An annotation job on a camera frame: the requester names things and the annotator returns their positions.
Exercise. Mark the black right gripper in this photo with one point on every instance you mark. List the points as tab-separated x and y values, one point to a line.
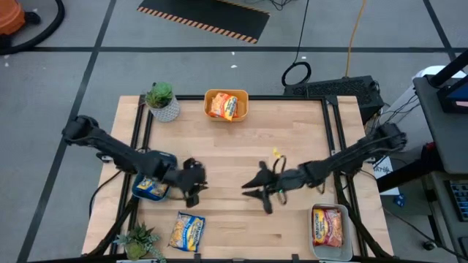
289	179

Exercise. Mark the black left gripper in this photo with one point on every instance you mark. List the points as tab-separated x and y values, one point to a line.
186	179

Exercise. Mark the blue Maruchan ramen pack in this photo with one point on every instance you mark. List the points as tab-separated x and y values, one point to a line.
187	232
151	187

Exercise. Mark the red Maruchan ramen pack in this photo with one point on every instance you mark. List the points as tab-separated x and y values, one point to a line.
327	228

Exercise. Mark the orange Maruchan chicken ramen pack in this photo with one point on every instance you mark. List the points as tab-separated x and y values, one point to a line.
223	106

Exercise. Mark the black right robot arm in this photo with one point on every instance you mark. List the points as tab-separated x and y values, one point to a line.
347	160

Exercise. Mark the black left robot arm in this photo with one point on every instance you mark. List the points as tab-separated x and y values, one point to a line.
109	149

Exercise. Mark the yellow tag on gripper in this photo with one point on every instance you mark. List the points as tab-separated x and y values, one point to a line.
276	152

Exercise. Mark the teal plastic bin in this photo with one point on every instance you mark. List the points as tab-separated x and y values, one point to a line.
170	159

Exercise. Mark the succulent in white patterned pot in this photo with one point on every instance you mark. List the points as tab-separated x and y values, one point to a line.
166	111

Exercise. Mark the trailing succulent in dark pot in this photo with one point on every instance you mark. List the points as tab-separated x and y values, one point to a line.
137	244

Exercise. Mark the yellow plastic bin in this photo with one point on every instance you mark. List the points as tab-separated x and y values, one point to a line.
244	96

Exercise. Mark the grey plastic bin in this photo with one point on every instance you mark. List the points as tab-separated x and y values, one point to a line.
329	254

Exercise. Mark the black computer case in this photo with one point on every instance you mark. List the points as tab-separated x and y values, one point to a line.
340	87

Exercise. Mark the white paper sheet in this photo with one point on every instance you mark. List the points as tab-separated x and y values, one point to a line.
389	188

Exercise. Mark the small blue object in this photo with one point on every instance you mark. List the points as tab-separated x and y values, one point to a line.
400	201

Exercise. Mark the black hazard-striped floor mat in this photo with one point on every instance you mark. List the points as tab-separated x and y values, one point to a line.
204	14

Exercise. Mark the grey desk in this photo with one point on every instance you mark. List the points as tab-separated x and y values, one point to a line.
446	146

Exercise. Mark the black keyboard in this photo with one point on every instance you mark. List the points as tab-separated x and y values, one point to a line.
460	201

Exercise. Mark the black monitor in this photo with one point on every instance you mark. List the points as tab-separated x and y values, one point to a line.
448	106

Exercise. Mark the black metal bar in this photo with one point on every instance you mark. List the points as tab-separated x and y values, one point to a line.
446	69

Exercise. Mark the orange shop vacuum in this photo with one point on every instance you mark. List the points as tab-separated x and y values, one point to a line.
9	16

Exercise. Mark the black metal table frame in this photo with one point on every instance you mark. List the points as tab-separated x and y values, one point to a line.
274	97

